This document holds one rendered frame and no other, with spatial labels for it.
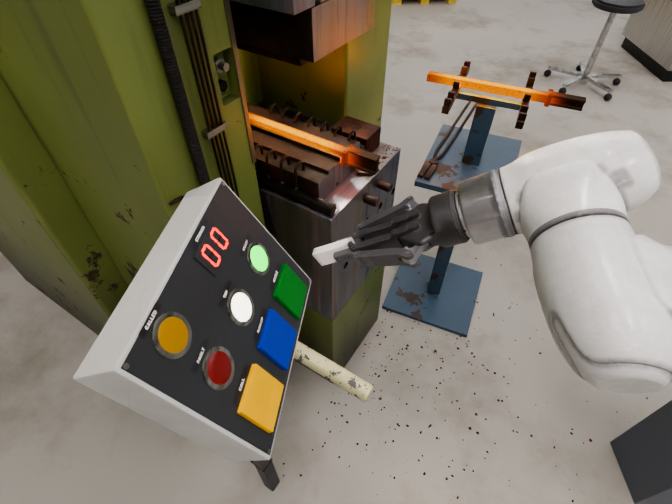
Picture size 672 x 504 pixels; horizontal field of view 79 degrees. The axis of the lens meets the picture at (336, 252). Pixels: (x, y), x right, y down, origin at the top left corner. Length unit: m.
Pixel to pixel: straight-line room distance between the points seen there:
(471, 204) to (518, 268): 1.78
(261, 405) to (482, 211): 0.41
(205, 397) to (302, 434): 1.14
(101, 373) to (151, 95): 0.46
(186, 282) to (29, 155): 0.72
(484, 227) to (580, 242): 0.12
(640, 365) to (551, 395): 1.50
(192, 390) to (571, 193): 0.49
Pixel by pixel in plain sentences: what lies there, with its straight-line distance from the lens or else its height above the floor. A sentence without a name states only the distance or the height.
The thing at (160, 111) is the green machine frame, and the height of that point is 1.25.
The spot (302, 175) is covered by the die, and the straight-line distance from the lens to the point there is 1.04.
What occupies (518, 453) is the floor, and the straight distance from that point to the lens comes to 1.80.
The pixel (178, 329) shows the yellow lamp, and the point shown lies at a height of 1.16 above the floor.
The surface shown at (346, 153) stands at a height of 1.01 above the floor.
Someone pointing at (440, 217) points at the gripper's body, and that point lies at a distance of 0.55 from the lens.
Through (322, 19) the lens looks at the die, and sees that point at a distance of 0.87.
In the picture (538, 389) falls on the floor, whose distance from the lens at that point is 1.94.
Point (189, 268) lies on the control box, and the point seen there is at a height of 1.18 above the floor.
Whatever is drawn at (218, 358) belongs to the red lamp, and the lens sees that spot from 0.59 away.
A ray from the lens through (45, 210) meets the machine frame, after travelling 1.28.
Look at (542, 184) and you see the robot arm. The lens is 0.52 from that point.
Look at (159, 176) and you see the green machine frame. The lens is 0.84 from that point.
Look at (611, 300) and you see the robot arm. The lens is 0.45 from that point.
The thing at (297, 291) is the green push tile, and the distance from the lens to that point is 0.75.
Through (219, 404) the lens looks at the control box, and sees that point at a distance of 0.59.
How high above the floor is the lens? 1.60
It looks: 47 degrees down
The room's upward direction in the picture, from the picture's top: straight up
